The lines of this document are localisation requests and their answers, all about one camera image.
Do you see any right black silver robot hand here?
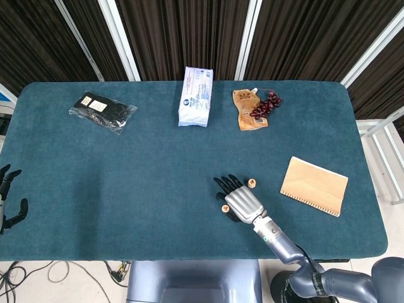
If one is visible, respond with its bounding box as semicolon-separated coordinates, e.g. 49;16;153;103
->
213;174;265;225

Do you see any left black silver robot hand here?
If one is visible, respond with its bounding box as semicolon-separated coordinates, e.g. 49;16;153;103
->
0;163;28;236

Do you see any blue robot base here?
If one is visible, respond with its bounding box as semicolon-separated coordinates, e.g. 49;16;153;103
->
126;259;263;303

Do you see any brown spiral notebook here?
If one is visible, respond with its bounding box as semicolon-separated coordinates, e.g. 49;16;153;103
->
280;156;349;218

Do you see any teal table cloth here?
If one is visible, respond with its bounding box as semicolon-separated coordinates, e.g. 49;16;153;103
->
0;81;389;262

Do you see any white blue side panel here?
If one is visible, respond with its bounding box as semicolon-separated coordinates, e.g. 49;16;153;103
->
0;82;18;110

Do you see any black trash bin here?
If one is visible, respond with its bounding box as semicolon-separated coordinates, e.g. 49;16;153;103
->
270;271;297;303

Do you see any orange spout pouch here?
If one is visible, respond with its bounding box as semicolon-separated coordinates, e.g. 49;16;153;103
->
232;88;270;132

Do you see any purple grape bunch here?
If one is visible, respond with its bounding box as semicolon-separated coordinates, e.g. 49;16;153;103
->
249;90;283;120

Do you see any white blue tissue pack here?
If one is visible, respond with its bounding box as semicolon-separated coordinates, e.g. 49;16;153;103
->
177;66;215;128

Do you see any black garment in plastic bag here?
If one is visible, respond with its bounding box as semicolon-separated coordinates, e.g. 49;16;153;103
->
68;91;138;136

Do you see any white metal rack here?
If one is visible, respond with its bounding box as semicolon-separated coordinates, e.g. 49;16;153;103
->
355;105;404;206

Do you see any dark brown pleated curtain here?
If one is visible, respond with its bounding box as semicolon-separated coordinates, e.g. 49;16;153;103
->
0;0;404;121

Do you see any black floor cable bundle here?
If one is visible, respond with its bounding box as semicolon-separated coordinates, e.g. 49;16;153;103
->
0;260;31;303

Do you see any white floor cable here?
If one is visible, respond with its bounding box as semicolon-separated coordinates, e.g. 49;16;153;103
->
47;260;111;303

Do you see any black power plug cable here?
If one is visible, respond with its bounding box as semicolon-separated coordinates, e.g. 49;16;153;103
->
104;260;132;288

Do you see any white frame post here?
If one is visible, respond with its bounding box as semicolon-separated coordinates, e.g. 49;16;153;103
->
340;14;404;89
97;0;141;82
235;0;263;81
53;0;105;82

